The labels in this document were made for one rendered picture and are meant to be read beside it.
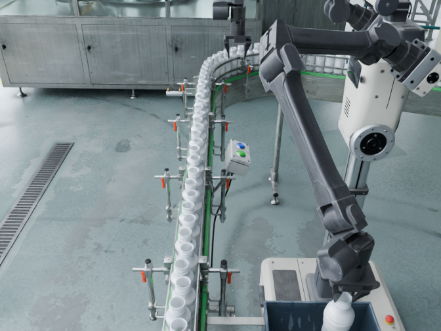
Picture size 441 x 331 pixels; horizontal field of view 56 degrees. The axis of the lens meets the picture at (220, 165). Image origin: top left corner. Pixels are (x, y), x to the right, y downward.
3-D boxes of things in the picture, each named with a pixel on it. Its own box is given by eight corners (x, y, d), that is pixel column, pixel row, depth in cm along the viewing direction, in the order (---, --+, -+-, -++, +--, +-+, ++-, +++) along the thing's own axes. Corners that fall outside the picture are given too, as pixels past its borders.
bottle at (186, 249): (199, 297, 116) (199, 254, 107) (178, 299, 116) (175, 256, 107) (198, 280, 121) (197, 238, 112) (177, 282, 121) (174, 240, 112)
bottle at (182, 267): (172, 316, 111) (168, 272, 102) (173, 298, 116) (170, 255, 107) (194, 316, 111) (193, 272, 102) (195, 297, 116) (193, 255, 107)
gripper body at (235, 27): (224, 35, 167) (224, 16, 163) (249, 36, 167) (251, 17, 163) (224, 40, 162) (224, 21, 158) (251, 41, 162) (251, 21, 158)
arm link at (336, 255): (357, 200, 88) (329, 211, 95) (322, 224, 82) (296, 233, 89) (386, 251, 87) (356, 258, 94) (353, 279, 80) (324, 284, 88)
